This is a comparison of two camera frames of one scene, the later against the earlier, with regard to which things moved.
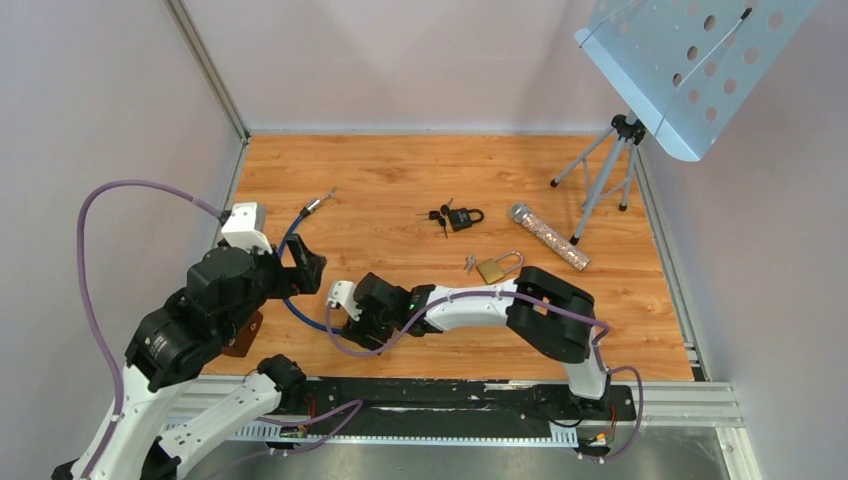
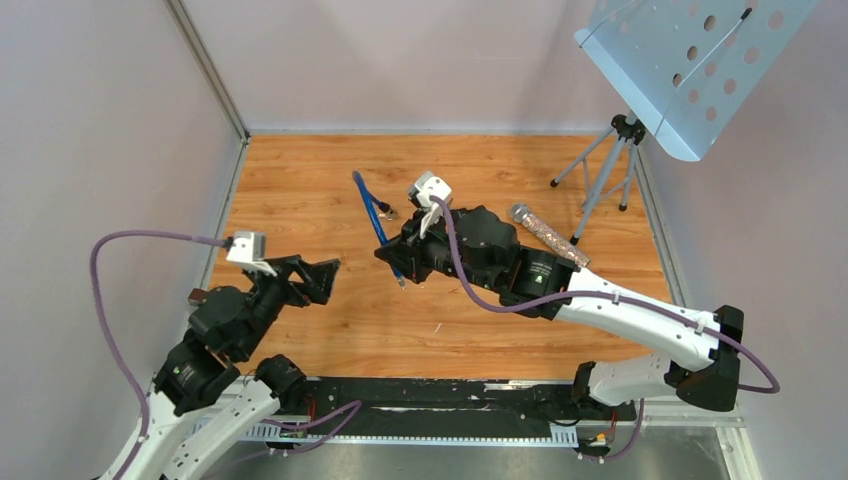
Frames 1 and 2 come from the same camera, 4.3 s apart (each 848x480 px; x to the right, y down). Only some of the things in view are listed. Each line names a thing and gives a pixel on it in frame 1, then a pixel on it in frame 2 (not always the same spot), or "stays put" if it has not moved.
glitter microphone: (521, 213) stays put
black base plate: (449, 407) stays put
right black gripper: (359, 330) to (408, 252)
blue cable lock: (311, 207) to (386, 212)
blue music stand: (683, 66) stays put
